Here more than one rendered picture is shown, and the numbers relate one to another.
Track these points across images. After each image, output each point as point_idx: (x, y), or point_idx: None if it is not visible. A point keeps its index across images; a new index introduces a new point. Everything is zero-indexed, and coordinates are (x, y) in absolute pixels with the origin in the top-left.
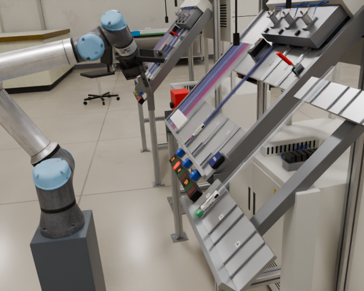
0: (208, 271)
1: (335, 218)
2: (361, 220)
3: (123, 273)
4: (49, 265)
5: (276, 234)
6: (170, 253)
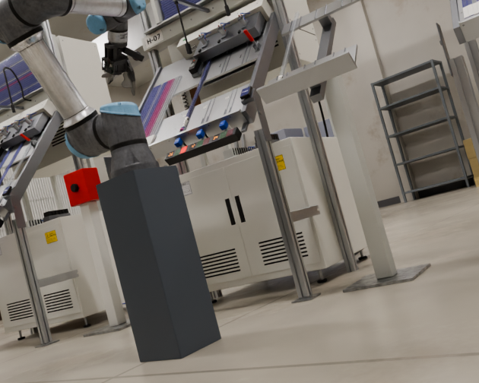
0: (223, 310)
1: (315, 168)
2: None
3: (135, 345)
4: (152, 199)
5: None
6: None
